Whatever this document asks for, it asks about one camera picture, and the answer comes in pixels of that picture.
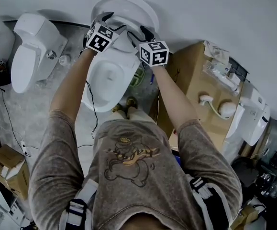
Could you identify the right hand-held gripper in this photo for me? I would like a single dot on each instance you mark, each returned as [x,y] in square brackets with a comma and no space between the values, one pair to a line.
[153,54]

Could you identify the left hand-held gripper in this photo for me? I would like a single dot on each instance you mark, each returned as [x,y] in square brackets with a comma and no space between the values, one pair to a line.
[100,38]

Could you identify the white toilet bowl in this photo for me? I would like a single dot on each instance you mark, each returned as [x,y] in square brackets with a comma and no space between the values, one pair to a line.
[100,99]

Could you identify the person's left forearm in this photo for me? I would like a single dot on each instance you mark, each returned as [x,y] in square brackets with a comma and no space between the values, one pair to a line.
[73,85]

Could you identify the person's right forearm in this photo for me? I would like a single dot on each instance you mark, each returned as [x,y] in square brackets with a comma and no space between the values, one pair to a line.
[174,97]

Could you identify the white toilet lid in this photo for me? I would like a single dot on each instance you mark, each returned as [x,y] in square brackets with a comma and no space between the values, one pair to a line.
[138,6]

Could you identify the white closed toilet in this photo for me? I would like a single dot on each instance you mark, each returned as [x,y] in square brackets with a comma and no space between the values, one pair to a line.
[30,56]

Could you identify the white toilet brush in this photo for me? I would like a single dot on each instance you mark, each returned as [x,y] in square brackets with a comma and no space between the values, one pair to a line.
[205,99]

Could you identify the white electronic bidet toilet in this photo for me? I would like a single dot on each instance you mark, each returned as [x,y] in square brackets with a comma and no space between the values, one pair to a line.
[250,116]

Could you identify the green patterned floor mat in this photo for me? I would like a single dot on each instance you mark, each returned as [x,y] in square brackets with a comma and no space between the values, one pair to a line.
[138,78]

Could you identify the blue pen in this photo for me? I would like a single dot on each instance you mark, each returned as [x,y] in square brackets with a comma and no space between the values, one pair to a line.
[151,78]

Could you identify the small white round cap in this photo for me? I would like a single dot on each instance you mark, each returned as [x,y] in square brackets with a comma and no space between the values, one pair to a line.
[64,60]

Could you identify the person's yellow shoe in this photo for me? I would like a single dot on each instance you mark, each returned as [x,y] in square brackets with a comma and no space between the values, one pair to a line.
[116,108]
[131,103]

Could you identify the large cardboard box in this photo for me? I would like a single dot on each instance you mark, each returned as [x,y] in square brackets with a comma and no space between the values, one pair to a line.
[193,80]

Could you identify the small black and white block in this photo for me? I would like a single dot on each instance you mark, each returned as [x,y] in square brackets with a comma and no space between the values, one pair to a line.
[52,55]

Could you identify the clear bag of fittings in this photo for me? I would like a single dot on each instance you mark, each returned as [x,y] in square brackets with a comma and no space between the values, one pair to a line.
[216,50]

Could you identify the person's beige trousers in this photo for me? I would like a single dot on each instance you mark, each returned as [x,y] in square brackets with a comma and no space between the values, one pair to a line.
[138,117]

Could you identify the long clear bag of parts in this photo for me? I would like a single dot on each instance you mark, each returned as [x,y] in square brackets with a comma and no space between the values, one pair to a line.
[222,75]

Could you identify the white round brush holder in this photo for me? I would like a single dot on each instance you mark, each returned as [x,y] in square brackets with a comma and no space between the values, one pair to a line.
[227,109]

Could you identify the person's grey printed t-shirt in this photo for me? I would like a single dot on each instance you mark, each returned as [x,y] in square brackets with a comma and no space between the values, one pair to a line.
[133,176]

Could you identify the white power strip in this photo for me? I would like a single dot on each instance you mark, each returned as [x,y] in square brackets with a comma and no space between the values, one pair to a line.
[23,146]

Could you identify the cardboard box with black print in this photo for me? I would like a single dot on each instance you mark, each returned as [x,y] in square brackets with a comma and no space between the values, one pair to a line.
[9,169]

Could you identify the pile of dark equipment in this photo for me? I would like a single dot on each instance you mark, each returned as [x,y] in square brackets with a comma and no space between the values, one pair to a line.
[267,176]

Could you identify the taped cardboard box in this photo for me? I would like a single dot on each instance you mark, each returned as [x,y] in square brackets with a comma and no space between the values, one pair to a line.
[249,215]

